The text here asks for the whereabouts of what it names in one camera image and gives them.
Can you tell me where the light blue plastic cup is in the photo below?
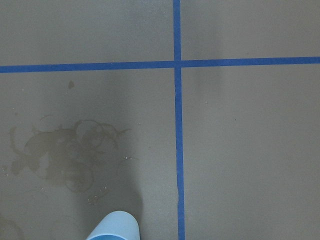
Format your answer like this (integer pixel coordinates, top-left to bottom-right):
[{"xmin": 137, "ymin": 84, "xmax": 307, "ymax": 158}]
[{"xmin": 86, "ymin": 211, "xmax": 141, "ymax": 240}]

